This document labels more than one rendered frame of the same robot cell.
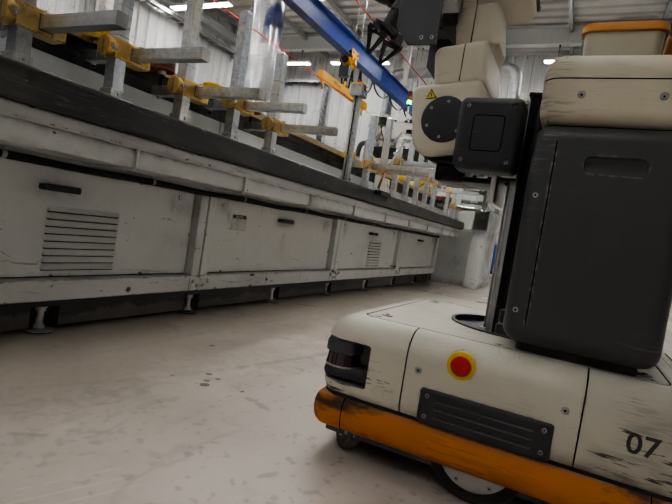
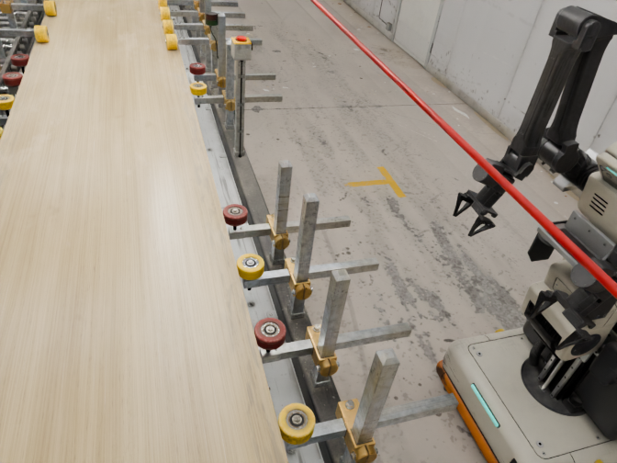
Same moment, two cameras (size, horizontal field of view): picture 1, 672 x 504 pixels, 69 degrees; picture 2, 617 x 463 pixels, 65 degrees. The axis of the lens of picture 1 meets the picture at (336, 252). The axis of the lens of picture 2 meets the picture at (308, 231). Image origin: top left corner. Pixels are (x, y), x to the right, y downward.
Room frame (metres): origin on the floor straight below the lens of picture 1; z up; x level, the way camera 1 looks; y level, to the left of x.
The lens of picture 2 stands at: (1.07, 1.21, 1.87)
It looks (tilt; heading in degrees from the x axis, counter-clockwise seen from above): 39 degrees down; 313
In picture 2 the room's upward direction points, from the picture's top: 8 degrees clockwise
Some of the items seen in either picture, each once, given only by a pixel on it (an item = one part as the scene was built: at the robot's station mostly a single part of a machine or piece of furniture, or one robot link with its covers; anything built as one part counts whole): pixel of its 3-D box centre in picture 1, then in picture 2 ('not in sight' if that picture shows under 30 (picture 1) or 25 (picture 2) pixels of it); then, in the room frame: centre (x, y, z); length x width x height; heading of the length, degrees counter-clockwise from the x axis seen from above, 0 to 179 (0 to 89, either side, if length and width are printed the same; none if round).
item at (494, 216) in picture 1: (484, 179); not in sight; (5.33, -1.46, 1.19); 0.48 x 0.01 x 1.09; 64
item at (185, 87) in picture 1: (188, 90); (321, 350); (1.58, 0.54, 0.81); 0.14 x 0.06 x 0.05; 154
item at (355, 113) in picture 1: (351, 139); (240, 108); (2.68, 0.01, 0.93); 0.05 x 0.05 x 0.45; 64
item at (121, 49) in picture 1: (124, 53); (355, 431); (1.36, 0.65, 0.83); 0.14 x 0.06 x 0.05; 154
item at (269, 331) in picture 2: (161, 76); (269, 342); (1.66, 0.66, 0.85); 0.08 x 0.08 x 0.11
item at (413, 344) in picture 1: (504, 380); (544, 400); (1.13, -0.43, 0.16); 0.67 x 0.64 x 0.25; 64
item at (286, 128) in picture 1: (288, 129); (291, 227); (2.02, 0.27, 0.81); 0.43 x 0.03 x 0.04; 64
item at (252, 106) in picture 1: (253, 107); (312, 272); (1.80, 0.37, 0.83); 0.43 x 0.03 x 0.04; 64
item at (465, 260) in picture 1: (426, 198); not in sight; (5.98, -0.98, 0.95); 1.65 x 0.70 x 1.90; 64
